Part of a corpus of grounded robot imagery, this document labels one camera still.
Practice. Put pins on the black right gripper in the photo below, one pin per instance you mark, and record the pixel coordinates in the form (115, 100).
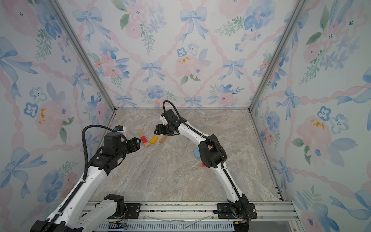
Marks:
(160, 130)

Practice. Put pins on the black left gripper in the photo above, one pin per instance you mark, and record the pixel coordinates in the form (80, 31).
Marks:
(134, 142)

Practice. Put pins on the plain wooden block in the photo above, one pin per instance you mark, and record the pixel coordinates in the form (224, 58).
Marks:
(162, 140)

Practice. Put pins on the red rectangular block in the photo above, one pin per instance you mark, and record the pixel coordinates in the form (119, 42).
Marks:
(144, 140)

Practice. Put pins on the yellow rectangular block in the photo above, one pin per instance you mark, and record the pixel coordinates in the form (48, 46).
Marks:
(154, 139)

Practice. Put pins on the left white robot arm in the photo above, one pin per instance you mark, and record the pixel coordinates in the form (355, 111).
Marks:
(68, 216)

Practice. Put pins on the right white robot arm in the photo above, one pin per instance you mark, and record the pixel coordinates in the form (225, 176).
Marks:
(214, 157)

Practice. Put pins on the light blue block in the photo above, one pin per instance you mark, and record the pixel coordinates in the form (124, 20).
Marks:
(197, 154)

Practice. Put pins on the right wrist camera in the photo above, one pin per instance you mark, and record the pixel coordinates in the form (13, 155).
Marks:
(168, 117)

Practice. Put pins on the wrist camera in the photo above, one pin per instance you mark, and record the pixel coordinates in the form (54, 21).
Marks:
(168, 117)
(113, 142)

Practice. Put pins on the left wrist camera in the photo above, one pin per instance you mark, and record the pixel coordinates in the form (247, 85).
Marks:
(113, 142)

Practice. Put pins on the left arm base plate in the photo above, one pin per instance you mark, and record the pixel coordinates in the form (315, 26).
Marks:
(127, 211)

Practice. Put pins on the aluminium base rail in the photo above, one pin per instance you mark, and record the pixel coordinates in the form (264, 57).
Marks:
(203, 217)

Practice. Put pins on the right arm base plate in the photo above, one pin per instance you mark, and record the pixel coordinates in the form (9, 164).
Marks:
(236, 211)

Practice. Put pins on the aluminium corner post left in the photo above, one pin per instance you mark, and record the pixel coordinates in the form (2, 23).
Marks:
(62, 19)

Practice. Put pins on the aluminium corner post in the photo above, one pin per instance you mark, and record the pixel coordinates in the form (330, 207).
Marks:
(62, 19)
(293, 20)

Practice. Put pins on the aluminium corner post right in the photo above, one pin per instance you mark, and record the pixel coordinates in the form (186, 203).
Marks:
(293, 20)

